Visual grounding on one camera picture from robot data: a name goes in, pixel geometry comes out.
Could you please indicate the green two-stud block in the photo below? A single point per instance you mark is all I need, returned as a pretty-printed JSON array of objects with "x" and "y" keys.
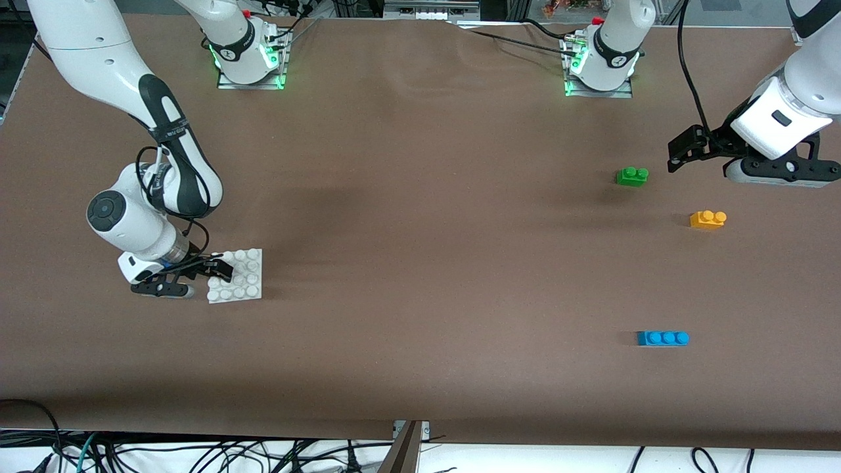
[{"x": 631, "y": 179}]

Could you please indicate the white studded base plate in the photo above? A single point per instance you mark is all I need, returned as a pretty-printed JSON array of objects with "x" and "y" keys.
[{"x": 243, "y": 279}]

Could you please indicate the silver table clamp bracket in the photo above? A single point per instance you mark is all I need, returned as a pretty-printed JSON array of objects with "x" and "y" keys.
[{"x": 426, "y": 430}]

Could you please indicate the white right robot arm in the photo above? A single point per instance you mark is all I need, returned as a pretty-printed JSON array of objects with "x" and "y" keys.
[{"x": 85, "y": 39}]

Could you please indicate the aluminium corner bracket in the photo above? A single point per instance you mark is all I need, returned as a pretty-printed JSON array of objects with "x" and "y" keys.
[{"x": 798, "y": 36}]

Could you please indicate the white power strip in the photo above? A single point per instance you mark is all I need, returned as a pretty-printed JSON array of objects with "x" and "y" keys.
[{"x": 427, "y": 12}]

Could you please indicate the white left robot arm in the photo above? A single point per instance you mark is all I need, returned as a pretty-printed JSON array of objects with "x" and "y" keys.
[{"x": 617, "y": 39}]

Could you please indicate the blue three-stud block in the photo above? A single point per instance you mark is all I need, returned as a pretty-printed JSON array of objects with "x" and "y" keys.
[{"x": 660, "y": 339}]

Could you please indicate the large table cover sheet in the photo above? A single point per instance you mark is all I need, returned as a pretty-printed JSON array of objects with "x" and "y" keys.
[{"x": 420, "y": 230}]

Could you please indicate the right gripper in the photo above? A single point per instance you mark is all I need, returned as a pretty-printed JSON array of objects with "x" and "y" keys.
[{"x": 194, "y": 261}]

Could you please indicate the grey support beam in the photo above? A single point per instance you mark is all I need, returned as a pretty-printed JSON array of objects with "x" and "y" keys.
[{"x": 402, "y": 456}]

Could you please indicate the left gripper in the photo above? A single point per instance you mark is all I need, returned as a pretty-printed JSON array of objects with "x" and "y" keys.
[{"x": 721, "y": 140}]

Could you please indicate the yellow two-stud block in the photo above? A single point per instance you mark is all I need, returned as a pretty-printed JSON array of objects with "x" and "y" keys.
[{"x": 704, "y": 222}]

